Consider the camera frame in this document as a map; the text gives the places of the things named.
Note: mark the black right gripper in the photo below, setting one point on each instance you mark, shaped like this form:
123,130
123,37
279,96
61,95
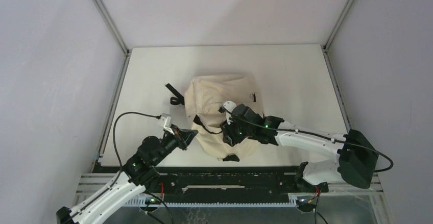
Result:
229,137

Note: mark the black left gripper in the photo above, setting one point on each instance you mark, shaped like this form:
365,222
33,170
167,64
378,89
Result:
183,137

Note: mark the cream canvas student bag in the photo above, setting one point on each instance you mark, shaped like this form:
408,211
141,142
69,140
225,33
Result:
202,101

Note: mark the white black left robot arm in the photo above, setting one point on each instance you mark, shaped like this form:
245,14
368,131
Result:
103,203

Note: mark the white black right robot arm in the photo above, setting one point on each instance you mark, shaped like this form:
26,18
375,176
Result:
349,157

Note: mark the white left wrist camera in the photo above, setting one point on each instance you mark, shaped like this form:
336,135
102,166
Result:
164,121

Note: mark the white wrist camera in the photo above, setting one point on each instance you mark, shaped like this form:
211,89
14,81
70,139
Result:
227,107
164,121

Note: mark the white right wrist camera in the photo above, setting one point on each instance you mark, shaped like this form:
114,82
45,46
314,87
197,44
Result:
227,107

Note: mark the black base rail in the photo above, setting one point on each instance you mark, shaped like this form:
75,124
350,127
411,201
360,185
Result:
223,185

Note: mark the aluminium frame right post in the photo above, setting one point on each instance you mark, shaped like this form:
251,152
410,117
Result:
342,16

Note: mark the aluminium frame post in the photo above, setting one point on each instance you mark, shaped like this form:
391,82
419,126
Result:
342,16
109,22

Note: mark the aluminium frame left post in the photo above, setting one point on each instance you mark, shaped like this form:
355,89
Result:
109,22

